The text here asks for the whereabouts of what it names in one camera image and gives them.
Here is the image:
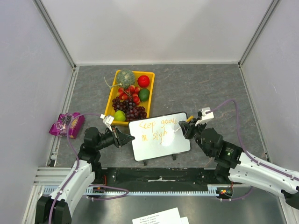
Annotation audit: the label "white slotted cable duct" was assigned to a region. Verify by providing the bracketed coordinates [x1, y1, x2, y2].
[44, 185, 220, 196]

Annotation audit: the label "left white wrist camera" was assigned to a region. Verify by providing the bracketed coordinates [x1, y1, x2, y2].
[100, 114, 114, 131]

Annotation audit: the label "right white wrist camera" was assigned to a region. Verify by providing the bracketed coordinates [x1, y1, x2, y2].
[195, 107, 214, 126]

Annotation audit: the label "dark red grapes bunch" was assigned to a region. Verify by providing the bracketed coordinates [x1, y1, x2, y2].
[112, 97, 147, 122]

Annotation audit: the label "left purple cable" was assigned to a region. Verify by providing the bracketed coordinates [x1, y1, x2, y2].
[47, 112, 129, 224]

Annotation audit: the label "red strawberries bunch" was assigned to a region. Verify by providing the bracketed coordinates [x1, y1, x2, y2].
[117, 85, 141, 105]

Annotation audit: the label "white paper sheets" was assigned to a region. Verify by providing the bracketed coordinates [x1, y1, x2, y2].
[132, 208, 189, 224]

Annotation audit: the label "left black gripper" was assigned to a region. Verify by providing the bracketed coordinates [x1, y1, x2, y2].
[95, 125, 134, 150]

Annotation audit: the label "green pear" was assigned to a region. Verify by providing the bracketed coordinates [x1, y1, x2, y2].
[114, 110, 126, 122]

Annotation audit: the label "small whiteboard black frame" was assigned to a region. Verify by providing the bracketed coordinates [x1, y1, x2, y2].
[128, 112, 191, 161]

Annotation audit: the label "green netted melon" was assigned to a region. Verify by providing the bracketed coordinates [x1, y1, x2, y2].
[116, 70, 135, 89]

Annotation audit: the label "yellow plastic tray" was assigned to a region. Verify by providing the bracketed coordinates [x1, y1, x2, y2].
[104, 70, 155, 126]

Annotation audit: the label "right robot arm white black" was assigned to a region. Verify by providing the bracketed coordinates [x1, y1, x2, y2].
[179, 119, 299, 209]

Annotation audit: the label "purple snack bag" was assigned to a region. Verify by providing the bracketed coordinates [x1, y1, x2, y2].
[49, 112, 85, 139]

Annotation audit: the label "green mango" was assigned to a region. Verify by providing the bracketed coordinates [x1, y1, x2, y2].
[138, 88, 150, 102]

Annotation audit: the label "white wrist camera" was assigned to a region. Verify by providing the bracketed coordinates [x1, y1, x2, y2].
[100, 114, 114, 131]
[195, 107, 214, 126]

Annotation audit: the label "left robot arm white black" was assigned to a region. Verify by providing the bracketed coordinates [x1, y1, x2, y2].
[35, 126, 135, 224]

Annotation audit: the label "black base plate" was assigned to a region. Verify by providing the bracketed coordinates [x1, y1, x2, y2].
[93, 168, 231, 192]

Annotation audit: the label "red apple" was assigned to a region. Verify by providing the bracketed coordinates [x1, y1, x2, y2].
[137, 75, 150, 88]

